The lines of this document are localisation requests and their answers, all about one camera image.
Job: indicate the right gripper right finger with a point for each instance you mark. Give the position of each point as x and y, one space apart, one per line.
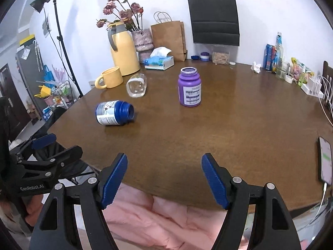
272 228

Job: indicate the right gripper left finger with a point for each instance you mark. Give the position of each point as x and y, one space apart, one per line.
56 227

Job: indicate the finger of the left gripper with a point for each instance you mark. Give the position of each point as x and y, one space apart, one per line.
27 148
66 163

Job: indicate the purple pill bottle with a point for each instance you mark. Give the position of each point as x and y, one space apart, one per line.
189 87

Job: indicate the cluttered side shelf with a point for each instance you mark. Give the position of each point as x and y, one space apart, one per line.
55 91

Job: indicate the pink cloth on lap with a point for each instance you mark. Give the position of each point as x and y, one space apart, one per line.
150 221

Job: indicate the blue pill bottle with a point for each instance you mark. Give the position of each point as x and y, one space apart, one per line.
116 112

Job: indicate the smartphone on table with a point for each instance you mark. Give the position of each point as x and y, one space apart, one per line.
324 161

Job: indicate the yellow mug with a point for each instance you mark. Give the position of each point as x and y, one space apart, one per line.
108 79

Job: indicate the yellow thermos jug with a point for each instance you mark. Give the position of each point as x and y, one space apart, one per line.
122 49

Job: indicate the blue tissue box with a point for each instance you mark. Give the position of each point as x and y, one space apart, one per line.
160 59

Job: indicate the white power strip charger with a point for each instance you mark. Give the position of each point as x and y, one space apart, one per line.
313 88

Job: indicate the dark wooden chair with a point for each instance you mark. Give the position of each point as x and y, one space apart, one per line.
327 76

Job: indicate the dried pink flowers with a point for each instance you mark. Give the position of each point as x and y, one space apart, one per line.
131 14

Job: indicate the colourful snack packets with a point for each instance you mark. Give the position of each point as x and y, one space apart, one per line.
300 72

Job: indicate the clear drinking glass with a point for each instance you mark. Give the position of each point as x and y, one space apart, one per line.
282 70

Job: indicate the crumpled white tissue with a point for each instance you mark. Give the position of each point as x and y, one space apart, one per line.
256 67

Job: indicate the brown paper bag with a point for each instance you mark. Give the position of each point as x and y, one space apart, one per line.
170 34

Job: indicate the blue snack package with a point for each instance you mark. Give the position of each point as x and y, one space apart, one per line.
268 57

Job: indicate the clear container of seeds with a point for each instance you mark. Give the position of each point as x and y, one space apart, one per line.
220 54

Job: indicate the purple white small jar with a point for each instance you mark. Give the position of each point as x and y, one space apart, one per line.
205 56

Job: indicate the black paper bag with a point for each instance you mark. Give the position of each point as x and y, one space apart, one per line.
214 22

